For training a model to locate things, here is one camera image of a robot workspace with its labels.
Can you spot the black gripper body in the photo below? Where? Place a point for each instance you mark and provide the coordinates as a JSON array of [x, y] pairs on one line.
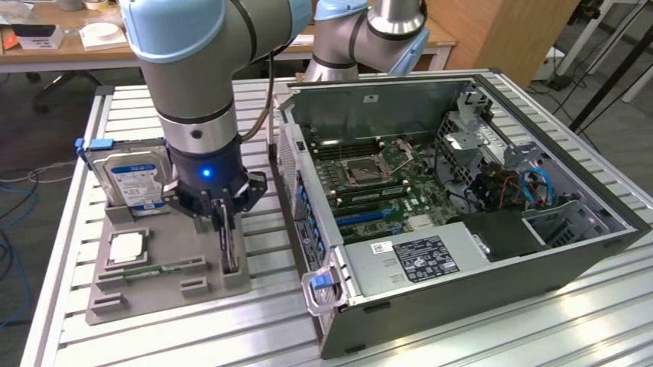
[[204, 172]]

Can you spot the black graphics card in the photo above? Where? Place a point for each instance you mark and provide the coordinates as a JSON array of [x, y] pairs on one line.
[[230, 248]]

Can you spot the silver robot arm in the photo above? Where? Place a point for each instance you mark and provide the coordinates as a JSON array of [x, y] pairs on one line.
[[194, 76]]

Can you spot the hard disk with blue caddy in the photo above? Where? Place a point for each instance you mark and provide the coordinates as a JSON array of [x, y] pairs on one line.
[[132, 183]]

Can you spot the grey plastic parts rack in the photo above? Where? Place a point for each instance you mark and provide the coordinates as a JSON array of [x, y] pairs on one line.
[[168, 248]]

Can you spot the silver CPU chip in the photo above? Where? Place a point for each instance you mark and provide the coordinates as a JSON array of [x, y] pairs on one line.
[[126, 249]]

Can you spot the green RAM stick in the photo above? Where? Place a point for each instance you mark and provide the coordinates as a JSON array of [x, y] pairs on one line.
[[148, 272], [373, 193]]

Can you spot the CPU socket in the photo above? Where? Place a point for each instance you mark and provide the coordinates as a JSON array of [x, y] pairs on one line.
[[365, 172]]

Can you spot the blue expansion slot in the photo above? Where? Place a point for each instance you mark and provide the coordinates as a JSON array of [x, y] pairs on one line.
[[362, 217]]

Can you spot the blue case release latch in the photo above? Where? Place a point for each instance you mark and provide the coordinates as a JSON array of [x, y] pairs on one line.
[[321, 283]]

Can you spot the metal socket cover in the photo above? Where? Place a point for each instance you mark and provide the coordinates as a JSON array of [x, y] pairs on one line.
[[398, 154]]

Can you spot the grey power supply unit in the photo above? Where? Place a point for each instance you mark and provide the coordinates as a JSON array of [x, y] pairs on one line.
[[387, 267]]

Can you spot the green motherboard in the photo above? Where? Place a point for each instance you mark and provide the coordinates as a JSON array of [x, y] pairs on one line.
[[423, 191]]

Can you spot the silver chipset heat sink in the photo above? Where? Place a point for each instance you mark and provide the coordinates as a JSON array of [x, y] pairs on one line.
[[421, 222]]

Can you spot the wooden desk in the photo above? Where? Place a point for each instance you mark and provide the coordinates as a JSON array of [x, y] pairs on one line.
[[71, 54]]

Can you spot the white round dish box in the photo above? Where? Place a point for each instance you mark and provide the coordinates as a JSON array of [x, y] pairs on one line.
[[102, 38]]

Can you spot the silver metal disk bay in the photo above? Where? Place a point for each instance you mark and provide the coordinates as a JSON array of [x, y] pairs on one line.
[[459, 153], [561, 225]]

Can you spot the white box with label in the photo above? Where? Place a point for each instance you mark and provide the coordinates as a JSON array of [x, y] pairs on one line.
[[40, 43]]

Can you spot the black open PC case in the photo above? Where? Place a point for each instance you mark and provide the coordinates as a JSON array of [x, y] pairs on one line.
[[459, 306]]

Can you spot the black flat device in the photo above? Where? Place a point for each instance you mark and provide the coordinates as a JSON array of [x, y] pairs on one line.
[[32, 30]]

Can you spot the black plastic shroud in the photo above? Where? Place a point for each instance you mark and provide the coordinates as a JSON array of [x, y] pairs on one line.
[[505, 237]]

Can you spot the grey cup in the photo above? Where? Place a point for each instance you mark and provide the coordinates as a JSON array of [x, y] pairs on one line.
[[70, 4]]

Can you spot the orange box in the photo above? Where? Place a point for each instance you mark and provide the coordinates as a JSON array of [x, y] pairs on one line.
[[7, 42]]

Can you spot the white floor box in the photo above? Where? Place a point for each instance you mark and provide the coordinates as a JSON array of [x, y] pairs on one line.
[[544, 69]]

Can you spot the wooden cabinet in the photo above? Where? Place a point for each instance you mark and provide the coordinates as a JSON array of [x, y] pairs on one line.
[[525, 38]]

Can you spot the black stand pole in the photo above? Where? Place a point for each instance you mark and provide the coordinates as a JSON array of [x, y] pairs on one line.
[[612, 76]]

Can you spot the white desk frame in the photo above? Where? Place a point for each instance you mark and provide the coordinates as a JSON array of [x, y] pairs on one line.
[[578, 42]]

